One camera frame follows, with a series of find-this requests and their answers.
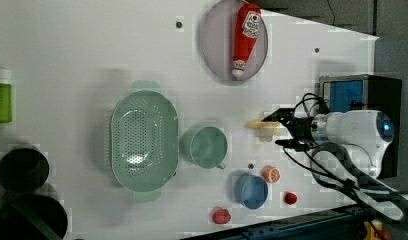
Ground grey round plate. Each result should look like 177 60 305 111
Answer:
200 0 268 84

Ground green cup with handle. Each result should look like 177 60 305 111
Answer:
180 126 228 169

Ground yellow plush peeled banana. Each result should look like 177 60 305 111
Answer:
246 120 281 143

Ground green oval colander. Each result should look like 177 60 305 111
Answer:
110 80 179 202

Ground green bottle white cap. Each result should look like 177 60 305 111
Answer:
0 68 12 123

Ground orange slice toy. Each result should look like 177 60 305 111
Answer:
262 166 281 183

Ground small black cylinder container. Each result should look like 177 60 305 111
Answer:
0 148 50 193

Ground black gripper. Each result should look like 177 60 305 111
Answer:
263 108 316 151

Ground yellow clamp block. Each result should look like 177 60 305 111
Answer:
364 220 391 240

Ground red strawberry toy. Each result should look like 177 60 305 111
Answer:
284 192 298 205

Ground red ketchup bottle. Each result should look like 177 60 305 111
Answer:
232 3 261 78

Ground large black cylinder container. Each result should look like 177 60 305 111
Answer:
0 194 68 240

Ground blue metal frame rail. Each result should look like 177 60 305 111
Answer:
182 205 367 240

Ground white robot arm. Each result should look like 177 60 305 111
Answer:
263 108 395 178

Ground red green apple toy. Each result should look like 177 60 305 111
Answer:
212 208 231 224

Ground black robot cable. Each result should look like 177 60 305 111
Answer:
282 93 408 223

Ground blue cup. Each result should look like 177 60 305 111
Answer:
234 174 268 210

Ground black toaster oven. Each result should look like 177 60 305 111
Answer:
319 74 402 179

